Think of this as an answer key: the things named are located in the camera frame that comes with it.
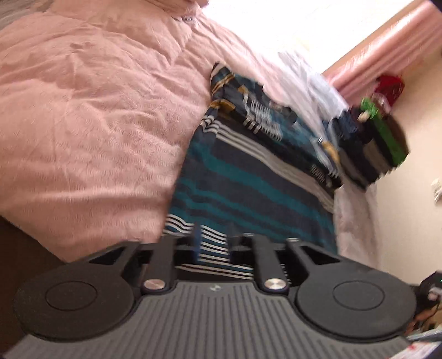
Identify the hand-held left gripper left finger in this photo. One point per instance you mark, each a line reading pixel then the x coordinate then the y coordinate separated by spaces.
pixel 197 243

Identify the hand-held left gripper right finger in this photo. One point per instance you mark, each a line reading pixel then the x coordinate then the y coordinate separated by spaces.
pixel 229 250

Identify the striped navy teal shirt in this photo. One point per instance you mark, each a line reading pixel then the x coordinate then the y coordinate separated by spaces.
pixel 248 172

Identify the stack of folded clothes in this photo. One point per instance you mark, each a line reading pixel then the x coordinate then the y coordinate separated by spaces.
pixel 359 152

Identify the brown folded cloth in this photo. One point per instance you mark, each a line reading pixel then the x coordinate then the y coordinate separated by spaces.
pixel 399 134

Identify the green folded cloth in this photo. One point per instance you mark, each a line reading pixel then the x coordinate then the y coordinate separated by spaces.
pixel 383 134

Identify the pink bedspread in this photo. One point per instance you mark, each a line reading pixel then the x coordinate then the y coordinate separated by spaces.
pixel 93 114

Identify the red cloth item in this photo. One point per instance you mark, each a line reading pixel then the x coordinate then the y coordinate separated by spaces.
pixel 390 86

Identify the pink curtain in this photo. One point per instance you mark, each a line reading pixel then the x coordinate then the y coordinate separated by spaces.
pixel 386 48

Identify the white wall fitting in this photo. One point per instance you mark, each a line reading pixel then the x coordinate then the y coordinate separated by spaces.
pixel 438 190

